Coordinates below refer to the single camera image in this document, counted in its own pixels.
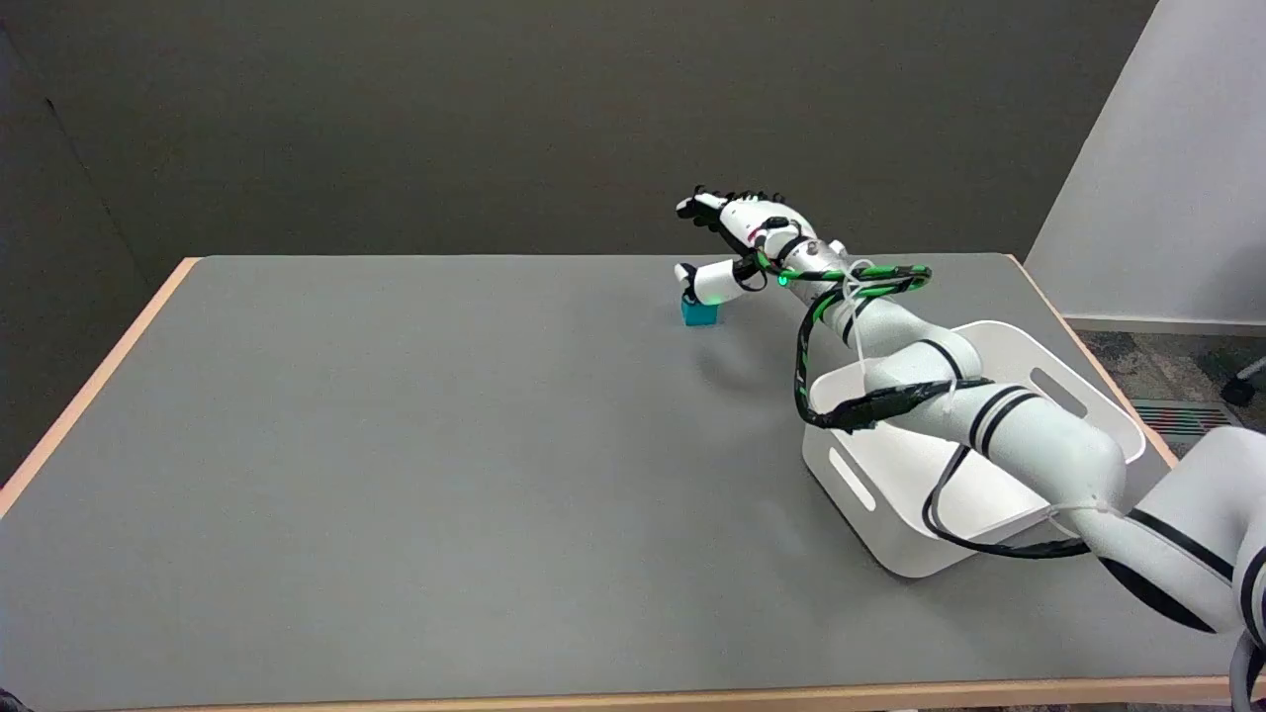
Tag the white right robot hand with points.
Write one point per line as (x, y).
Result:
(754, 229)

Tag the floor vent grille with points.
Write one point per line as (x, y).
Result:
(1182, 417)

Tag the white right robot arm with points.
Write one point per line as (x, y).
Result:
(999, 415)

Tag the blue wooden cube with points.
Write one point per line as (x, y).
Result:
(699, 312)

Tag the black chair caster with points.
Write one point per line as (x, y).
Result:
(1240, 386)

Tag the white plastic bin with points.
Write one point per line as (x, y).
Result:
(920, 494)

